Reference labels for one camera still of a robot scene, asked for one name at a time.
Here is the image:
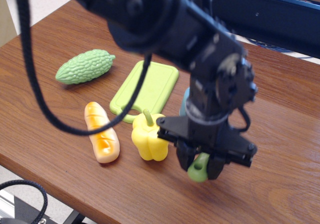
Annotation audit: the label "yellow bell pepper toy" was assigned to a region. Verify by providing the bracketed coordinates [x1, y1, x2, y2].
[131, 109, 169, 161]

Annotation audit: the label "green plastic cutting board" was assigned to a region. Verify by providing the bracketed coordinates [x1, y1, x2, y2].
[109, 61, 179, 115]

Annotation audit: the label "blue cables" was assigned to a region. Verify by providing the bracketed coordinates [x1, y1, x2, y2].
[246, 37, 320, 61]

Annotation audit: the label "black metal frame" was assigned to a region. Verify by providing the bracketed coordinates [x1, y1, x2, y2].
[212, 0, 320, 58]

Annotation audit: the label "grey spatula green handle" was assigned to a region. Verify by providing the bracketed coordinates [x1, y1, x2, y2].
[187, 152, 210, 183]

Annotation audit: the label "toy bread loaf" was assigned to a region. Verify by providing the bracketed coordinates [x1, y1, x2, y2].
[84, 102, 120, 164]

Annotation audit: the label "green bitter gourd toy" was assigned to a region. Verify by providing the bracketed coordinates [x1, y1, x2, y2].
[55, 49, 116, 85]

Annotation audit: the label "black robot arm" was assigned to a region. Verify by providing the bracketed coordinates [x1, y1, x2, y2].
[77, 0, 258, 179]

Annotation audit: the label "blue plastic cup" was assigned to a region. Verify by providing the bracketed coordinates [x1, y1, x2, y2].
[179, 87, 190, 116]

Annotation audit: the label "black braided cable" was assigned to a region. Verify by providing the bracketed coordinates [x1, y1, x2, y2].
[0, 0, 153, 224]

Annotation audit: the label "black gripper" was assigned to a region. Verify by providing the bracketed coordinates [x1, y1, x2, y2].
[155, 115, 258, 180]

